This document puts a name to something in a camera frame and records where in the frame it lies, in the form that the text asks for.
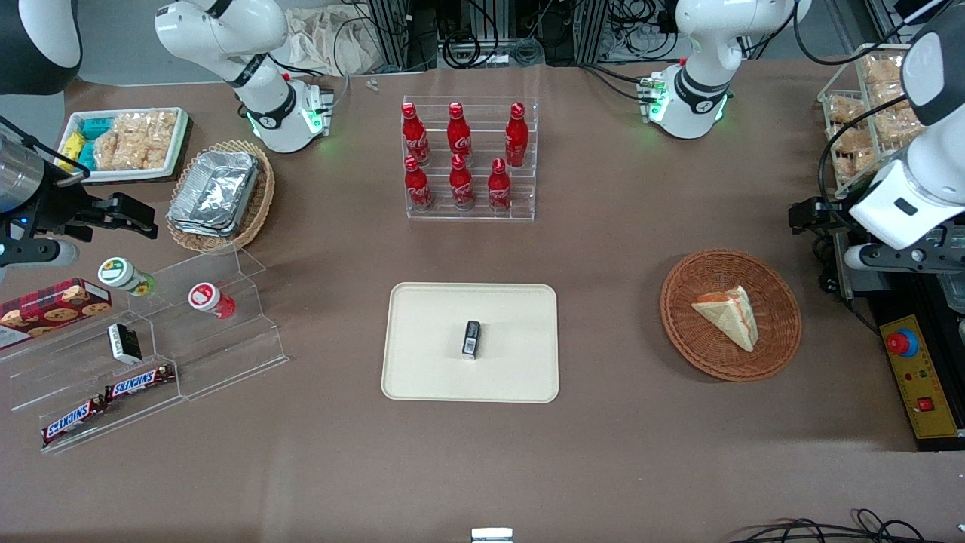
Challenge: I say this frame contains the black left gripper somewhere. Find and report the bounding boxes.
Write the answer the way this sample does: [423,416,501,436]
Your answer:
[789,198,865,236]

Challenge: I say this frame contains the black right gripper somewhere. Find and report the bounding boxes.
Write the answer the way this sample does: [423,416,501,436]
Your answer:
[15,170,159,241]

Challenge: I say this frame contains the triangular sandwich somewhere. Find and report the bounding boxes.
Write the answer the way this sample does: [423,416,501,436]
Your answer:
[691,285,758,353]

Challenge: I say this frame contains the white rectangular snack tray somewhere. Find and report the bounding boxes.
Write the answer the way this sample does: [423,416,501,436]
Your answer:
[57,107,191,184]

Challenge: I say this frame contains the oval light wicker basket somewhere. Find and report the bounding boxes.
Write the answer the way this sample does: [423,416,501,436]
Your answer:
[166,140,276,255]

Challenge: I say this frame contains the round brown wicker basket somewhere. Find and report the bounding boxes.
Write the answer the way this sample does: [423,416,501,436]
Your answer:
[660,249,802,382]

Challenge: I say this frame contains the beige plastic tray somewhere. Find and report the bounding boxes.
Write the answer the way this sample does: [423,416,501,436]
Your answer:
[381,282,560,404]

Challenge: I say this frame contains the green jar with sunflower lid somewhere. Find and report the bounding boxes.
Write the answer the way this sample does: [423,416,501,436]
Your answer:
[98,257,157,296]

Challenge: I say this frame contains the rice cracker snack bag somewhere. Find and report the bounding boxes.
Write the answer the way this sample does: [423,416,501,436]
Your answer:
[93,132,168,171]
[113,111,179,143]

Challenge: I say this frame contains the fried snack bag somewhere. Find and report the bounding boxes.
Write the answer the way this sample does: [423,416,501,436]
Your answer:
[868,79,914,111]
[826,97,868,126]
[863,55,908,84]
[829,125,875,155]
[835,149,880,190]
[875,106,925,144]

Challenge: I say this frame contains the aluminium foil container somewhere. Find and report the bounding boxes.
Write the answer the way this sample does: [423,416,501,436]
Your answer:
[167,151,261,238]

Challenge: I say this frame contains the red plaid cookie box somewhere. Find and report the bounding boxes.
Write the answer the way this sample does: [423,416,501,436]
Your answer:
[0,278,112,349]

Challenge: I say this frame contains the red jar with white lid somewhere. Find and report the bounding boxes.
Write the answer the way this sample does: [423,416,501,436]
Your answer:
[188,282,237,320]

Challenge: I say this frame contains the black and white small carton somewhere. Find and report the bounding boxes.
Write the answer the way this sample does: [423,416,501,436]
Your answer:
[107,323,142,364]

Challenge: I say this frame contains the steel pan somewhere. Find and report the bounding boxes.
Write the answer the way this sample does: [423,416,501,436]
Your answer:
[924,226,965,314]

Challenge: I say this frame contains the black appliance base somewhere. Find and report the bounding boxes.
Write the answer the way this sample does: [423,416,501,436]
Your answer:
[833,226,965,452]

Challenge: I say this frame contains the Snickers chocolate bar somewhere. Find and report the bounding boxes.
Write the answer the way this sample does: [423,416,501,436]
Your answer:
[104,364,176,400]
[41,395,108,446]

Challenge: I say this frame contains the clear acrylic step display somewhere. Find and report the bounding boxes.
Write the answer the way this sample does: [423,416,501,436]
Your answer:
[0,247,290,455]

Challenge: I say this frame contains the yellow emergency stop box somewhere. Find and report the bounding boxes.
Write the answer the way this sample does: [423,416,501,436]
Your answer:
[880,314,960,440]

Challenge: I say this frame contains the beige cloth bag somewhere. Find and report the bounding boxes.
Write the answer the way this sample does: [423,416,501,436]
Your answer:
[283,8,394,76]

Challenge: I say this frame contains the clear acrylic bottle rack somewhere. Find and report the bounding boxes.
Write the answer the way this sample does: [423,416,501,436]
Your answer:
[402,96,540,222]

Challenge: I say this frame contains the red cola bottle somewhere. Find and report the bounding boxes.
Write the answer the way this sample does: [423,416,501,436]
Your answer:
[447,102,473,163]
[505,103,530,168]
[402,102,430,167]
[449,154,476,210]
[488,158,513,213]
[404,156,434,212]

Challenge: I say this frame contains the black power cable with plug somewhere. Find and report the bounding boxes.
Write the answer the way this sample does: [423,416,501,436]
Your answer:
[813,230,881,337]

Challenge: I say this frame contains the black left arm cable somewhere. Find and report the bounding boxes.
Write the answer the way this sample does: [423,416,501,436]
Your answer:
[818,94,930,198]

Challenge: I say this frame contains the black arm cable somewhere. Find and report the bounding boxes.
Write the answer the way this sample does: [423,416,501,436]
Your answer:
[0,117,92,182]
[818,94,930,198]

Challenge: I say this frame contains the white wire rack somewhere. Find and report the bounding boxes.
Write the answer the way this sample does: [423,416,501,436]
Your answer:
[818,43,930,199]

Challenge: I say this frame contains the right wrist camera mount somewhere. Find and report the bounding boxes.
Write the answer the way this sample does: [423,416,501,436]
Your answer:
[0,238,79,267]

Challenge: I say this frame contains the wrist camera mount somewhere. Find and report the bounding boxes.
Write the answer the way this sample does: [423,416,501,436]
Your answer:
[0,238,79,267]
[844,241,965,273]

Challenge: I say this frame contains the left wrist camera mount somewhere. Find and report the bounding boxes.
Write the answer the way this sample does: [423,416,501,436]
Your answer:
[844,241,965,273]

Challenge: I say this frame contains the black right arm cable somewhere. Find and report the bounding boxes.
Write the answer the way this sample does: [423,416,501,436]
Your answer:
[0,117,92,182]

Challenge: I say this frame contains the black base cables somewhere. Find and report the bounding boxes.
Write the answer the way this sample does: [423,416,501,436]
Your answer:
[579,63,654,104]

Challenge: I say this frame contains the black floor cables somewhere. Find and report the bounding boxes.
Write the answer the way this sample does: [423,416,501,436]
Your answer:
[730,509,965,543]

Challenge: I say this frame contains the coiled black cable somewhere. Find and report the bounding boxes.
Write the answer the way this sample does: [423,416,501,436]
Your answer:
[441,30,483,70]

